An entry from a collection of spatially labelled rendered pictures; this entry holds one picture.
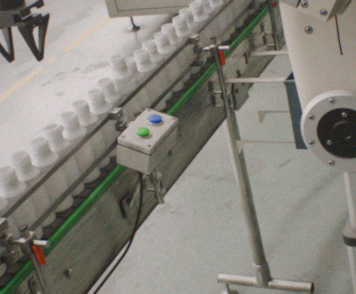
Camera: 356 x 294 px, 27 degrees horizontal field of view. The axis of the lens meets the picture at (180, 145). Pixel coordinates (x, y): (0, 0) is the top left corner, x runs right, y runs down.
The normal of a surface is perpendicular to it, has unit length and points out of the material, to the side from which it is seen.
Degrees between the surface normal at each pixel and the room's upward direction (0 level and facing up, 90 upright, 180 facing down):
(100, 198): 90
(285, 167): 0
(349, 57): 101
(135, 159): 90
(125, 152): 90
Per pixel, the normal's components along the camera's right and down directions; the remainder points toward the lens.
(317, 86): -0.36, 0.65
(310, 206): -0.22, -0.87
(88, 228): 0.88, 0.02
